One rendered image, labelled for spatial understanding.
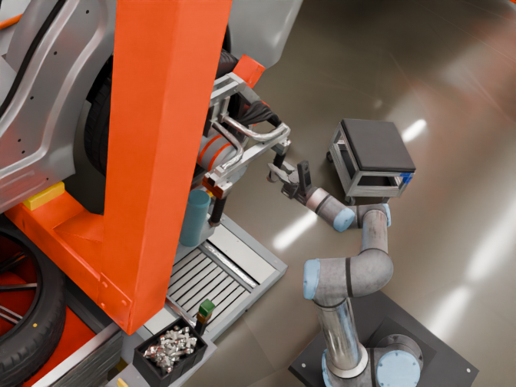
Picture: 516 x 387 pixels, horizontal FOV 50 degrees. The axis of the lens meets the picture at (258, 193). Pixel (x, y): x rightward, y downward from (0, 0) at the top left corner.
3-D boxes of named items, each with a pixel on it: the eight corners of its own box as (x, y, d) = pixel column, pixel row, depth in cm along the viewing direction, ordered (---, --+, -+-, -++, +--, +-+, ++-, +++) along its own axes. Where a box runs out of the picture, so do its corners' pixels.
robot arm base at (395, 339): (432, 355, 218) (434, 359, 209) (404, 392, 220) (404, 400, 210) (391, 324, 223) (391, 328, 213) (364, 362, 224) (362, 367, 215)
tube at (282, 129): (247, 103, 210) (254, 81, 203) (286, 132, 205) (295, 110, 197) (216, 121, 199) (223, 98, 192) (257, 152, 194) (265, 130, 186)
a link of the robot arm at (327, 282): (374, 397, 207) (352, 288, 153) (327, 397, 211) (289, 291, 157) (372, 358, 217) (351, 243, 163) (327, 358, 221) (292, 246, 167)
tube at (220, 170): (213, 124, 198) (218, 100, 190) (253, 155, 192) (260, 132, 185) (177, 144, 187) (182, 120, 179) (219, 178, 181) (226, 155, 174)
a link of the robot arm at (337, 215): (342, 235, 210) (339, 233, 201) (316, 215, 214) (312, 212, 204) (358, 215, 210) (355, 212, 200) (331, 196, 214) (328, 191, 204)
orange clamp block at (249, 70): (237, 77, 207) (250, 57, 205) (253, 89, 205) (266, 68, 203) (229, 74, 201) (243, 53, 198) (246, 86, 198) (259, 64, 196)
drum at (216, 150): (206, 144, 219) (213, 117, 209) (246, 176, 213) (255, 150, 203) (181, 160, 210) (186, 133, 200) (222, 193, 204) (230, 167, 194)
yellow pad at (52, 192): (40, 170, 204) (39, 160, 200) (64, 192, 200) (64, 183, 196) (5, 187, 195) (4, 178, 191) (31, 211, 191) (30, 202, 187)
